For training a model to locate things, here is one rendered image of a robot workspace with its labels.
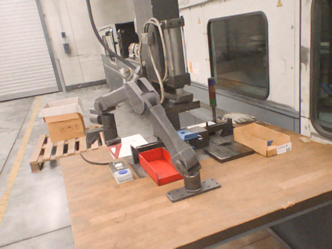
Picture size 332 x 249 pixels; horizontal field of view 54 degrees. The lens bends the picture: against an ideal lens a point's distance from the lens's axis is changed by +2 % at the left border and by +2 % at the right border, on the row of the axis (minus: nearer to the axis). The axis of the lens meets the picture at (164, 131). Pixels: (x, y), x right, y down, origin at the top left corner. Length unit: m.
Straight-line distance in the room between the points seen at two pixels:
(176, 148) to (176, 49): 0.50
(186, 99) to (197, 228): 0.66
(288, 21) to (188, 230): 1.20
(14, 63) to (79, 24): 2.24
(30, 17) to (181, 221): 9.83
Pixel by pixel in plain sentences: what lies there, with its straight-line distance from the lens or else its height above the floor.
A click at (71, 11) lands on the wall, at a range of 10.62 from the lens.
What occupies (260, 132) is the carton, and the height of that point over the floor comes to 0.94.
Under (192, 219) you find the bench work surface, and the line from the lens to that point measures 1.05.
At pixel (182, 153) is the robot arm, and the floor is 1.06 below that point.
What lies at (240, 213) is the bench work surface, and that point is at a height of 0.90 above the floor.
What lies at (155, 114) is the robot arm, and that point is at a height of 1.19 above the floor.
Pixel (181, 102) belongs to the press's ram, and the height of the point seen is 1.14.
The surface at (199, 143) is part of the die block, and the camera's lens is 1.56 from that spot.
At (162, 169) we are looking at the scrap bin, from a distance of 1.39.
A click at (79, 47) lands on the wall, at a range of 10.60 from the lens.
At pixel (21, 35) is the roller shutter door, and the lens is 10.58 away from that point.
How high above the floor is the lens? 1.49
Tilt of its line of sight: 18 degrees down
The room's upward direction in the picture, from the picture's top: 8 degrees counter-clockwise
